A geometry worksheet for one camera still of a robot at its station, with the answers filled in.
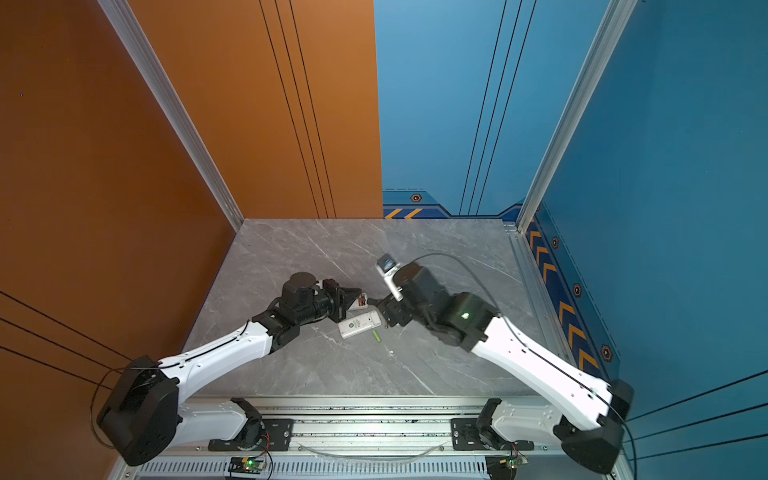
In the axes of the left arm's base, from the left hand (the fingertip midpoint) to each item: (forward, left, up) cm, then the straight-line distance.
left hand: (365, 284), depth 78 cm
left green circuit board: (-38, +27, -22) cm, 51 cm away
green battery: (-6, -3, -19) cm, 20 cm away
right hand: (-6, -7, +7) cm, 12 cm away
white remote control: (-2, +3, -19) cm, 19 cm away
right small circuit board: (-36, -37, -19) cm, 56 cm away
